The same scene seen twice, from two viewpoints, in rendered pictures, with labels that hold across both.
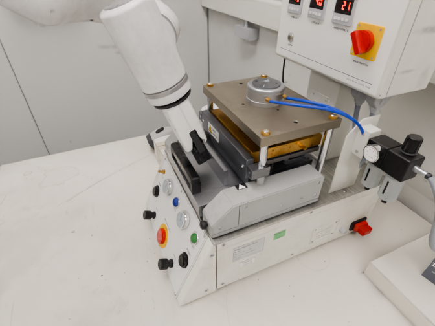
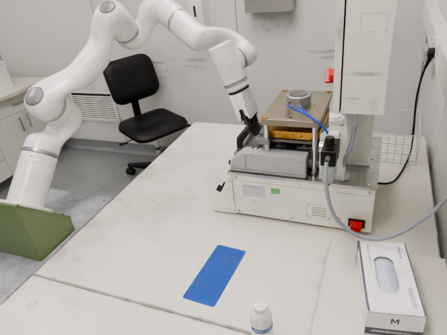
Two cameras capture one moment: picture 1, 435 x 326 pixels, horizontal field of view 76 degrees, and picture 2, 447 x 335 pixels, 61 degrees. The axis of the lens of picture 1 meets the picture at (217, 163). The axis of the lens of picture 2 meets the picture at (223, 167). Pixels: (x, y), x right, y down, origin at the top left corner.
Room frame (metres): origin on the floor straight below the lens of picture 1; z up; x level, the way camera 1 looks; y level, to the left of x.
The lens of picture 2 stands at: (-0.40, -0.81, 1.57)
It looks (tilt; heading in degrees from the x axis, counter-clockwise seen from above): 30 degrees down; 49
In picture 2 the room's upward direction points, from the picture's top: 7 degrees counter-clockwise
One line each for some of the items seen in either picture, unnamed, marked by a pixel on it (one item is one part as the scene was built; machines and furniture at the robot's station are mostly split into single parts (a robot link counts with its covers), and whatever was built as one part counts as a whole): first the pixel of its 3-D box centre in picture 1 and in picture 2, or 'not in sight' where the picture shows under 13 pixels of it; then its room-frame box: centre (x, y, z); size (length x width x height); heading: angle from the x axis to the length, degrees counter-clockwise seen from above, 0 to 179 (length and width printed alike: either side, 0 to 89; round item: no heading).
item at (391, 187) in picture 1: (384, 165); (328, 157); (0.41, -0.31, 1.05); 0.15 x 0.05 x 0.15; 24
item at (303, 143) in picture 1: (263, 119); (297, 117); (0.56, -0.10, 1.07); 0.22 x 0.17 x 0.10; 24
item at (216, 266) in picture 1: (255, 198); (295, 178); (0.55, -0.10, 0.84); 0.53 x 0.37 x 0.17; 114
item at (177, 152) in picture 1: (184, 165); (246, 133); (0.49, 0.07, 0.99); 0.15 x 0.02 x 0.04; 24
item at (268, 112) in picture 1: (280, 112); (306, 114); (0.56, -0.14, 1.08); 0.31 x 0.24 x 0.13; 24
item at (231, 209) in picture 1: (261, 199); (266, 161); (0.41, -0.09, 0.96); 0.26 x 0.05 x 0.07; 114
